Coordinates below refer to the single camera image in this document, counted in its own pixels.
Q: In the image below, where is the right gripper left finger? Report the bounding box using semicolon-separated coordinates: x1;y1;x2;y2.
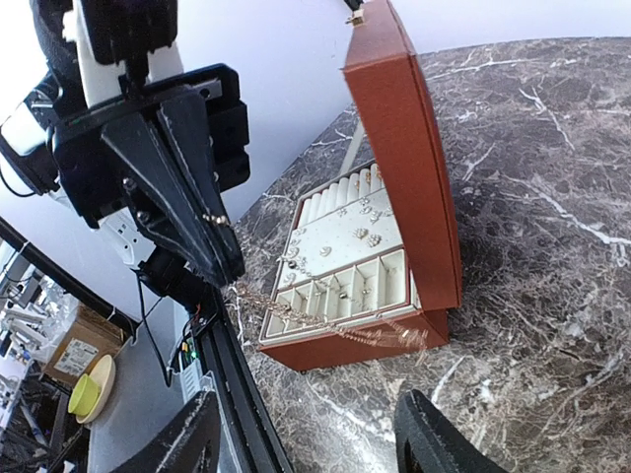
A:
113;390;221;473

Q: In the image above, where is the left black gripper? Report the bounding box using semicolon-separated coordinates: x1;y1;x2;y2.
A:
51;64;250;288

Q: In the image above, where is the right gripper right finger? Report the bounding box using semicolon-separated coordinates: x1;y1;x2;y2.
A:
393;389;505;473

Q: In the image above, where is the gold chain necklace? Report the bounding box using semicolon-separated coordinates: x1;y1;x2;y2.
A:
204;211;430;354

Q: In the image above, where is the wooden jewelry box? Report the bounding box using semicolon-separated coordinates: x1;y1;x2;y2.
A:
259;1;462;372

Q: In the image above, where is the beige jewelry tray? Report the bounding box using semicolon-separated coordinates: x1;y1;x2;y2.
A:
259;162;421;347

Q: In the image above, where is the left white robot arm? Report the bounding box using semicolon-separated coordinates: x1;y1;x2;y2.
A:
1;64;250;296

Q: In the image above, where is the beige plate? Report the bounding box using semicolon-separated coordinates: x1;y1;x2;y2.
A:
68;355;116;424

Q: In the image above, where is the green plastic bowl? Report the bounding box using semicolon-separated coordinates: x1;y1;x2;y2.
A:
68;373;102;417

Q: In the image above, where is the cardboard box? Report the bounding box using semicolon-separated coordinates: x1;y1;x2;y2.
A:
42;304;127;386

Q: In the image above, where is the black front rail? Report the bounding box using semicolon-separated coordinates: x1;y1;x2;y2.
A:
1;220;293;472

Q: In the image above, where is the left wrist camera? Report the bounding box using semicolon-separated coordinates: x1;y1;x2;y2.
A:
29;0;186;109

